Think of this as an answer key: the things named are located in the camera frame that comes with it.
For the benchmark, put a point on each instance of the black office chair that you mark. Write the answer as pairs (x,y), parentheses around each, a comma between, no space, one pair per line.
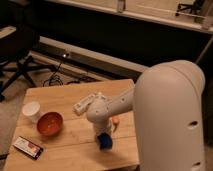
(14,49)

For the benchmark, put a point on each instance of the blue and white gripper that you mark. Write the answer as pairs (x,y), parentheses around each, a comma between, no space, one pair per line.
(105,141)

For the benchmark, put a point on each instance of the wooden table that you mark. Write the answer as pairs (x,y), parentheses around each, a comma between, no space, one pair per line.
(74,148)

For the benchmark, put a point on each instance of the white plastic bottle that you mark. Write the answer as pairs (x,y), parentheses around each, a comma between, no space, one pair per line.
(81,106)

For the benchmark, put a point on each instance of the red and white flat box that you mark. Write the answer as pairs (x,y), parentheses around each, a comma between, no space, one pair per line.
(27,147)

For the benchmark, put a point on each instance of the white paper cup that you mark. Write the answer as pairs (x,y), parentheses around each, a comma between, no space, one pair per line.
(32,110)

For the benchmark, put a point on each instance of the black chair base background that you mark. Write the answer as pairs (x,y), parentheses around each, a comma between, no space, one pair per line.
(197,7)

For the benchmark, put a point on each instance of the small orange object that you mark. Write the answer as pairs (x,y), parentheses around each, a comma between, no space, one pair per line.
(115,121)

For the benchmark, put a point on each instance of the orange bowl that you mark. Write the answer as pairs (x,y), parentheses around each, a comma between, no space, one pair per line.
(50,124)

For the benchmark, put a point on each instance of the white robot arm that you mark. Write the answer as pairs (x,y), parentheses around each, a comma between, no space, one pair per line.
(167,105)

